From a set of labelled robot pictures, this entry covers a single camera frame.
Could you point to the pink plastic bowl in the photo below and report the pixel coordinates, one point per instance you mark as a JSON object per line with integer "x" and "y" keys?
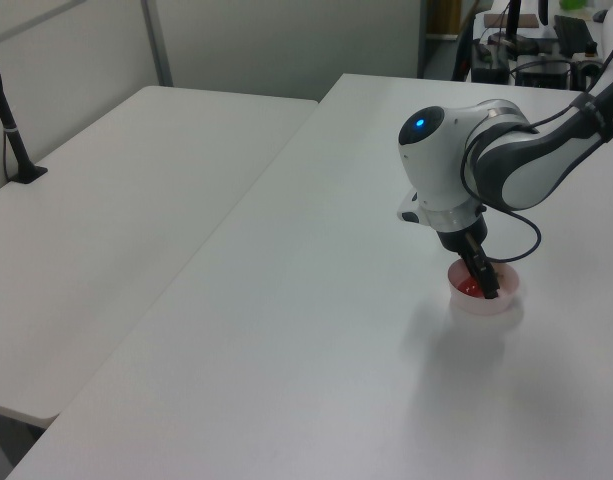
{"x": 486, "y": 306}

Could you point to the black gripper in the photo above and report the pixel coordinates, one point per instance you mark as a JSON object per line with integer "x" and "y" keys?
{"x": 461, "y": 239}

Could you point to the brown board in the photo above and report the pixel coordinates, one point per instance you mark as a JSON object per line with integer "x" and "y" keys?
{"x": 498, "y": 20}

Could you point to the black electronics box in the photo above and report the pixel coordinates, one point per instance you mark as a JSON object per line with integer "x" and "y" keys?
{"x": 543, "y": 75}

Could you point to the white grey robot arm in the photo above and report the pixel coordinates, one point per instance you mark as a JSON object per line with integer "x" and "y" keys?
{"x": 436, "y": 165}

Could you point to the white side table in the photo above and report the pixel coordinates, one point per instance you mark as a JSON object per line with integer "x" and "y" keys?
{"x": 111, "y": 225}

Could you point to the green object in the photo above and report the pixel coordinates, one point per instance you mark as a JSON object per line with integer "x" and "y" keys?
{"x": 575, "y": 4}

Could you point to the black power device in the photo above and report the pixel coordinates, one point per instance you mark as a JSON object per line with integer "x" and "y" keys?
{"x": 488, "y": 62}

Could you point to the grey partition post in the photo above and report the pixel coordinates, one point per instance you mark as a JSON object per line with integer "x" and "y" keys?
{"x": 158, "y": 45}

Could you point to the black keyboard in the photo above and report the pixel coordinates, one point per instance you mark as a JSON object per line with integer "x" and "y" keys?
{"x": 572, "y": 32}

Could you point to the black monitor stand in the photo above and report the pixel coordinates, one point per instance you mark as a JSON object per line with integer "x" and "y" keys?
{"x": 512, "y": 35}

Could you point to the red strawberry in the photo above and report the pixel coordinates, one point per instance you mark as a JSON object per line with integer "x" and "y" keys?
{"x": 470, "y": 288}

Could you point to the black camera stand pole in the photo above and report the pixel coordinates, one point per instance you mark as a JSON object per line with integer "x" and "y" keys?
{"x": 8, "y": 132}

